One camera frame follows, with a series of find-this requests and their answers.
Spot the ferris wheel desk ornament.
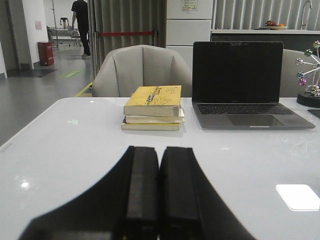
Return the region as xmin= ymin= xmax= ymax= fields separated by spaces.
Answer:
xmin=295 ymin=40 xmax=320 ymax=108

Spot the fruit bowl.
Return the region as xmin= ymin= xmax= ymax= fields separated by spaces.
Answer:
xmin=265 ymin=20 xmax=288 ymax=30

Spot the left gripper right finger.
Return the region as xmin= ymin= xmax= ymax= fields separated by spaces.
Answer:
xmin=159 ymin=147 xmax=254 ymax=240

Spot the grey laptop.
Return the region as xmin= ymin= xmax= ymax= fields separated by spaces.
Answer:
xmin=191 ymin=41 xmax=314 ymax=130

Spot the bottom book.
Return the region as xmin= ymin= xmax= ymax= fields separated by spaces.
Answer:
xmin=121 ymin=118 xmax=180 ymax=131

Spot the left grey armchair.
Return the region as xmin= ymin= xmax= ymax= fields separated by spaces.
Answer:
xmin=92 ymin=44 xmax=192 ymax=97

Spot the silver faucet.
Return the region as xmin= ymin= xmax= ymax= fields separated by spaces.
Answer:
xmin=300 ymin=0 xmax=313 ymax=30

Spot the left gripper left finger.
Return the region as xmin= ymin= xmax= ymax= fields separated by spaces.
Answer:
xmin=20 ymin=146 xmax=159 ymax=240

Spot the grey armchair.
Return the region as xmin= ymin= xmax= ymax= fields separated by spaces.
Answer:
xmin=279 ymin=48 xmax=320 ymax=98
xmin=92 ymin=44 xmax=192 ymax=97

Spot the middle book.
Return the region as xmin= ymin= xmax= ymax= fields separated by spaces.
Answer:
xmin=124 ymin=108 xmax=185 ymax=124

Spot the top yellow book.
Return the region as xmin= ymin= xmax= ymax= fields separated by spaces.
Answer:
xmin=123 ymin=85 xmax=182 ymax=117

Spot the red bin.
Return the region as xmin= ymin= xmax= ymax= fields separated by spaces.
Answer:
xmin=37 ymin=41 xmax=54 ymax=66

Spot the right grey armchair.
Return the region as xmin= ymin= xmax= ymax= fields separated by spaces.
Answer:
xmin=279 ymin=48 xmax=320 ymax=98

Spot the red barrier belt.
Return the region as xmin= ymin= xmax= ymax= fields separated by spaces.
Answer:
xmin=97 ymin=30 xmax=158 ymax=46

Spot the black mouse pad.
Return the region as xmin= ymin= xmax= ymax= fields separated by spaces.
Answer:
xmin=307 ymin=109 xmax=320 ymax=118

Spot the person in black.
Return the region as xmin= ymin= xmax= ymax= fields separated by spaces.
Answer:
xmin=71 ymin=0 xmax=91 ymax=59

